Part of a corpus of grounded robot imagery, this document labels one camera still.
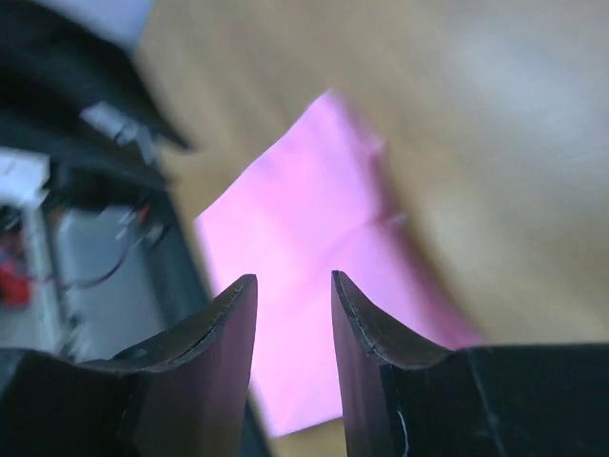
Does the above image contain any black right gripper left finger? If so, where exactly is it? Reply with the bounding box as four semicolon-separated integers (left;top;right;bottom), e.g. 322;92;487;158
1;274;258;456

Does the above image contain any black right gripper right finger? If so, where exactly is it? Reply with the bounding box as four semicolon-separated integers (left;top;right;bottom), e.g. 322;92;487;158
331;271;608;456

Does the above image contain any pink t shirt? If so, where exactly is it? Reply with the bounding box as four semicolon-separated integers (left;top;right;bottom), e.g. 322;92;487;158
196;91;480;437

